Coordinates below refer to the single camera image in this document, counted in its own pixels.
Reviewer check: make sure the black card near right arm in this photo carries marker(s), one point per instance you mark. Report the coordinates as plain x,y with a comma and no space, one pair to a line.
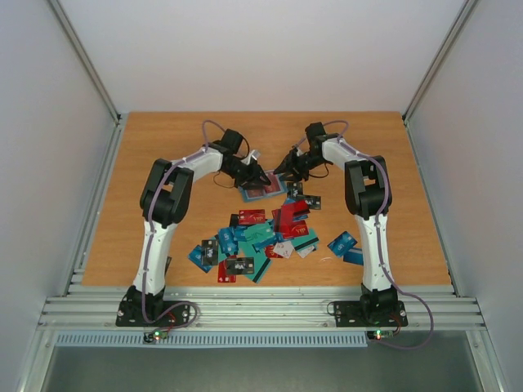
312,201

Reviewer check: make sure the blue card far right lower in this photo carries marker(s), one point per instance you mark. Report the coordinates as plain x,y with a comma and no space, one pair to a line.
354,256

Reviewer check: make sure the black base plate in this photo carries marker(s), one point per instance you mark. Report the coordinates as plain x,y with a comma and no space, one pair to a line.
164,315
353,314

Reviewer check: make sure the blue card far right upper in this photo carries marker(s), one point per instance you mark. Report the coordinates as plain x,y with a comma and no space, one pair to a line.
342,244

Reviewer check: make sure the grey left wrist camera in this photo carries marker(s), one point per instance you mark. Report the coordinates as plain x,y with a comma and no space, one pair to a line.
253,155

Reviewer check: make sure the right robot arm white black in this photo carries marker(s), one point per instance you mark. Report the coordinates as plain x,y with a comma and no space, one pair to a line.
367,198

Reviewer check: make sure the red card with magnetic stripe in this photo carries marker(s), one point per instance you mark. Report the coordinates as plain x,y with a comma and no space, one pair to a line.
284,216

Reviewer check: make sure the grey slotted cable duct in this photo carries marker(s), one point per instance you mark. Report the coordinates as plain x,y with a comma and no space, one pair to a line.
213,340

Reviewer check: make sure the black card left pile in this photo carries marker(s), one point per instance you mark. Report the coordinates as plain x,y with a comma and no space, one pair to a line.
209,252

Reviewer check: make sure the teal card with black stripe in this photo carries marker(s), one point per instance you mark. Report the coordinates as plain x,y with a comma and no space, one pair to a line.
261,271

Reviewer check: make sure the aluminium frame rail front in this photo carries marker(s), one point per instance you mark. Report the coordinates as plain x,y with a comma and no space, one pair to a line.
258,308

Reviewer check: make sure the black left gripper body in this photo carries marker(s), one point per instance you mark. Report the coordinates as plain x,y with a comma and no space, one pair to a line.
244,175

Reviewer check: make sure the teal VIP card centre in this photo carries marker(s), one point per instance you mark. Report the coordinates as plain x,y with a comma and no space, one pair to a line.
260,235

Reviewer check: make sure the black card on red card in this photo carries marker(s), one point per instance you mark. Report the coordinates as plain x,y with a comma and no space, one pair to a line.
240,265

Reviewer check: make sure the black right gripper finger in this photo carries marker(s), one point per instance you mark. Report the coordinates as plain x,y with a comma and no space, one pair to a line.
287,163
288,173

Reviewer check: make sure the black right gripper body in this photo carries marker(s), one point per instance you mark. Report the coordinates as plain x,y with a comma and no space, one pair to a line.
296,164

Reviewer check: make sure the teal leather card holder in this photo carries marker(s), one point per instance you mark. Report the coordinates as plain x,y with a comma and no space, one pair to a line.
247,200

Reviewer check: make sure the red VIP card in pile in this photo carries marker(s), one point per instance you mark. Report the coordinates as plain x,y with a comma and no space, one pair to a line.
252,216

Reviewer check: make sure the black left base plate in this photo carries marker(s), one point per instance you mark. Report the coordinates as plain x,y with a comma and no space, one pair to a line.
164,315

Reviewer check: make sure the blue card left pile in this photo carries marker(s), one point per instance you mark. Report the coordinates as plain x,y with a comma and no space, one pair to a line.
227,241

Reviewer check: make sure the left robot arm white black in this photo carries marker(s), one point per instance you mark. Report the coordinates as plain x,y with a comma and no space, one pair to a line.
164,202

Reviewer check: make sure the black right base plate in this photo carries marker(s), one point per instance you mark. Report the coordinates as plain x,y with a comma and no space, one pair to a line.
353,314

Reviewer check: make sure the red gold VIP card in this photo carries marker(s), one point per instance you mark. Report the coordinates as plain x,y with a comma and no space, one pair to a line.
274,187

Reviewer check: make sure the left small circuit board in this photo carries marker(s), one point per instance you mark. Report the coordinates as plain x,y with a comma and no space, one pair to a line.
155,336

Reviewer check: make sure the small circuit board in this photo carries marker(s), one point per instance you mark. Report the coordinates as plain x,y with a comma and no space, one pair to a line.
155,336
380,335

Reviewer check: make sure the right small circuit board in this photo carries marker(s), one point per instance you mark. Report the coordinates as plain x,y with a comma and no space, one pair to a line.
380,335

